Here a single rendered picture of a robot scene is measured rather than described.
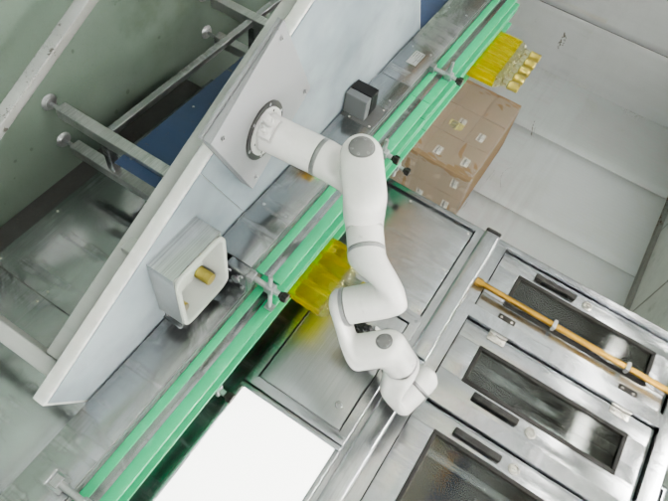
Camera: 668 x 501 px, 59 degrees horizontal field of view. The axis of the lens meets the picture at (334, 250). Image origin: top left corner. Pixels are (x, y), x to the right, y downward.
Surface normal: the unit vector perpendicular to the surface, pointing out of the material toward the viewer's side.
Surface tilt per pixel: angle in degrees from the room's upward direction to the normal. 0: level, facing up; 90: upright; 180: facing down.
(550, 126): 90
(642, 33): 90
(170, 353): 90
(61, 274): 90
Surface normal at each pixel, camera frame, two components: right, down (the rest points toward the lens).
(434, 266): 0.11, -0.54
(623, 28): -0.54, 0.67
